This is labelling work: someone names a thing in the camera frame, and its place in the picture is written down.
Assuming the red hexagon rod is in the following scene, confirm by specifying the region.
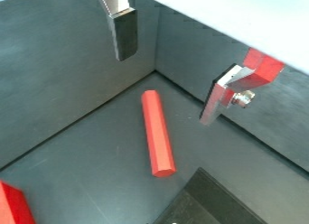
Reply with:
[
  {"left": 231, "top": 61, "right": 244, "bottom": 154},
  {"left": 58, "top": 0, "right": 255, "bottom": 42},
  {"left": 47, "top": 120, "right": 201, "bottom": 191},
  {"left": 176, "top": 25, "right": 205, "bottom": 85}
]
[{"left": 142, "top": 90, "right": 177, "bottom": 177}]

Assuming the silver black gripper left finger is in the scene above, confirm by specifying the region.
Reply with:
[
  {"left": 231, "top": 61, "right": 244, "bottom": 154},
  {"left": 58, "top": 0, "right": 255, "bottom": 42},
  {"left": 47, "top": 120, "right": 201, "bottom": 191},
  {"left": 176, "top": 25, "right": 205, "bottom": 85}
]
[{"left": 100, "top": 0, "right": 138, "bottom": 61}]

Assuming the red peg board base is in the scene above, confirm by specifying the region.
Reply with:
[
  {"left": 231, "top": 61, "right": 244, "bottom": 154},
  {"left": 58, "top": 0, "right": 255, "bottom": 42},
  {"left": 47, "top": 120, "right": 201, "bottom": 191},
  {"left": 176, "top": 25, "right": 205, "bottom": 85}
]
[{"left": 0, "top": 181, "right": 37, "bottom": 224}]

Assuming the silver red gripper right finger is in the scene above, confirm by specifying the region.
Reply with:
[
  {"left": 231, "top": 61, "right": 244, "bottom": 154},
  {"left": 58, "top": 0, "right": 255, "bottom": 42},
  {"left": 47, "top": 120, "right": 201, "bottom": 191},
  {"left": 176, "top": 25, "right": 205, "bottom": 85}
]
[{"left": 200, "top": 48, "right": 286, "bottom": 126}]

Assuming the black curved cradle stand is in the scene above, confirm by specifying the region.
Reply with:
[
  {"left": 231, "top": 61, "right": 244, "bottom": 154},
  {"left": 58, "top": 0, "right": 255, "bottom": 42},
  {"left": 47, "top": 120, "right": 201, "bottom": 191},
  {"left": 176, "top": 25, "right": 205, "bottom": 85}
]
[{"left": 154, "top": 167, "right": 268, "bottom": 224}]

